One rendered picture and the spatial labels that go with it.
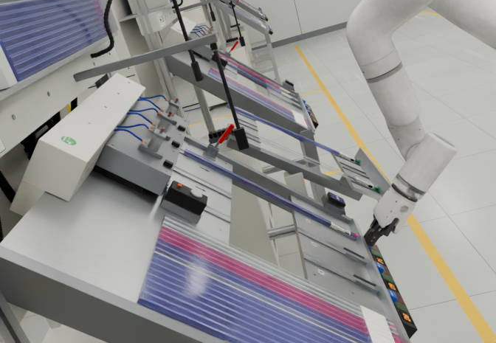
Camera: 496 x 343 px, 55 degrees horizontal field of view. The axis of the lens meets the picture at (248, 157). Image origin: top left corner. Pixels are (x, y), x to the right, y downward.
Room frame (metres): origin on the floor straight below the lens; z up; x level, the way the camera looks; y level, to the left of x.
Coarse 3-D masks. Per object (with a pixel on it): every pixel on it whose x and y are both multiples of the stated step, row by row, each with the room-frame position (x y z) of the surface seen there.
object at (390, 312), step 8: (352, 224) 1.14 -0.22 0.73; (360, 232) 1.09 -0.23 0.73; (360, 240) 1.05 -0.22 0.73; (360, 248) 1.03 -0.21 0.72; (368, 256) 0.98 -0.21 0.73; (368, 264) 0.96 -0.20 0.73; (368, 272) 0.94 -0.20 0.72; (376, 272) 0.91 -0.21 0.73; (376, 280) 0.89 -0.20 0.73; (376, 288) 0.87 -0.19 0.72; (384, 288) 0.85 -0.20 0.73; (384, 296) 0.83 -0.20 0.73; (384, 304) 0.81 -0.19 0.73; (392, 304) 0.80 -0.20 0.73; (392, 312) 0.78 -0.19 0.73; (400, 320) 0.75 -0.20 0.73; (400, 328) 0.73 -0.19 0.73; (400, 336) 0.71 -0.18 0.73
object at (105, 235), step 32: (192, 160) 1.10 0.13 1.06; (96, 192) 0.79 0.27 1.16; (128, 192) 0.83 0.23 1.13; (224, 192) 1.01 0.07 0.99; (32, 224) 0.64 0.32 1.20; (64, 224) 0.66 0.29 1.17; (96, 224) 0.70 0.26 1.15; (128, 224) 0.73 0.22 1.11; (160, 224) 0.77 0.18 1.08; (192, 224) 0.82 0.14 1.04; (224, 224) 0.87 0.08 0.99; (32, 256) 0.57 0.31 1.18; (64, 256) 0.60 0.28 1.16; (96, 256) 0.62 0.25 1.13; (128, 256) 0.65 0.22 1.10; (128, 288) 0.58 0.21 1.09
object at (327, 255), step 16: (304, 224) 1.04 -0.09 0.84; (320, 224) 1.08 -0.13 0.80; (304, 240) 0.95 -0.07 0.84; (320, 240) 0.99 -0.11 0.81; (336, 240) 1.03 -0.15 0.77; (352, 240) 1.07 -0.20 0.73; (304, 256) 0.88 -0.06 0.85; (320, 256) 0.91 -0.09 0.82; (336, 256) 0.95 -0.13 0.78; (352, 256) 0.97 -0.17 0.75; (304, 272) 0.83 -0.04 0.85; (320, 272) 0.84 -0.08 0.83; (336, 272) 0.87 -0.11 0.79; (352, 272) 0.90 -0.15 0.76; (336, 288) 0.81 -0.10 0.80; (352, 288) 0.84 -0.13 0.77; (368, 288) 0.86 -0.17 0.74; (368, 304) 0.80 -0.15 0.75
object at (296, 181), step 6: (288, 174) 1.41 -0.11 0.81; (294, 174) 1.40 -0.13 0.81; (300, 174) 1.39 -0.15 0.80; (288, 180) 1.40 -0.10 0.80; (294, 180) 1.40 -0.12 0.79; (300, 180) 1.39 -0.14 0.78; (294, 186) 1.40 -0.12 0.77; (300, 186) 1.39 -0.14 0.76; (300, 192) 1.39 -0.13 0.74; (306, 192) 1.39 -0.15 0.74
